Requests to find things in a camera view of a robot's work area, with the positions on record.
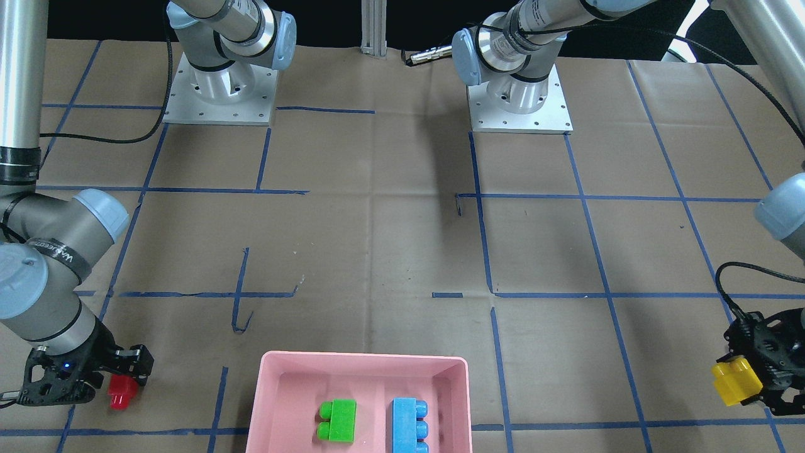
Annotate pink plastic box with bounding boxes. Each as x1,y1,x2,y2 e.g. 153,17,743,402
245,352,474,452

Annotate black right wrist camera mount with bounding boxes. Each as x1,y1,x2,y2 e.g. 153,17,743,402
1,346,104,409

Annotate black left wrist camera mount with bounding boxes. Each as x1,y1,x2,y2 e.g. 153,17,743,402
717,308,804,417

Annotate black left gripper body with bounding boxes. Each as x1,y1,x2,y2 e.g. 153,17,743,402
774,315,804,403

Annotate aluminium frame post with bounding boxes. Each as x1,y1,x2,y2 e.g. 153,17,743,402
360,0,387,59

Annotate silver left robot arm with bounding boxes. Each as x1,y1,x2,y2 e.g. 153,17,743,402
451,1,803,416

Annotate silver cable connector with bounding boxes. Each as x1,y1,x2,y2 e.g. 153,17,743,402
400,44,452,68

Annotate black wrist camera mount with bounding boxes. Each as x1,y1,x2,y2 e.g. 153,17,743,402
717,308,804,417
1,346,104,409

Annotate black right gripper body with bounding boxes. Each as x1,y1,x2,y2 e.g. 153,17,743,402
63,321,123,384

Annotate yellow toy block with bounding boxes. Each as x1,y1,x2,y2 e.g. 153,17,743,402
711,355,763,406

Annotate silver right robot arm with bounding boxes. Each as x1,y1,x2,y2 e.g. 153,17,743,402
2,1,297,396

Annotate green toy block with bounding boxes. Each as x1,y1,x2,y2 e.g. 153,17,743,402
316,399,357,444

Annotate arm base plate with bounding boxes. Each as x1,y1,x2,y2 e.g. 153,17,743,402
163,55,280,126
467,65,574,135

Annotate blue toy block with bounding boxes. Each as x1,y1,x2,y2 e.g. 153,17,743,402
391,398,430,452

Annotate red toy block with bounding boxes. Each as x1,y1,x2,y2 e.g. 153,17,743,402
108,374,139,411

